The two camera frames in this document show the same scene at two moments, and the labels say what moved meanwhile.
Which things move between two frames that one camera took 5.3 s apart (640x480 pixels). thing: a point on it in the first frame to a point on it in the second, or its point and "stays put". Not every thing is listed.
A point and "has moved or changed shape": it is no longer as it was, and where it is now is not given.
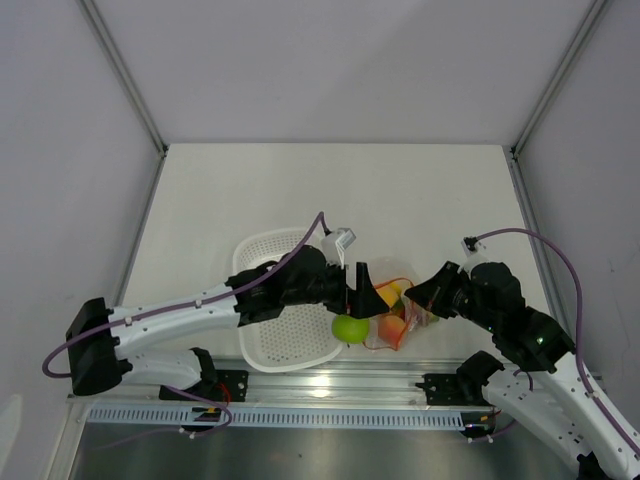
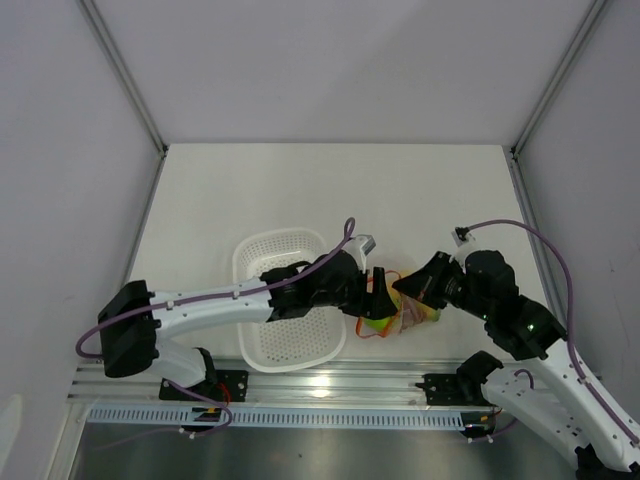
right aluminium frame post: x=590 y=18 stays put
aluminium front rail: x=342 y=381 stays put
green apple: x=350 y=330 to x=383 y=324
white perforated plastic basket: x=298 y=337 stays put
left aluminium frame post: x=101 y=33 stays put
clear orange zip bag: x=405 y=315 has moved or changed shape
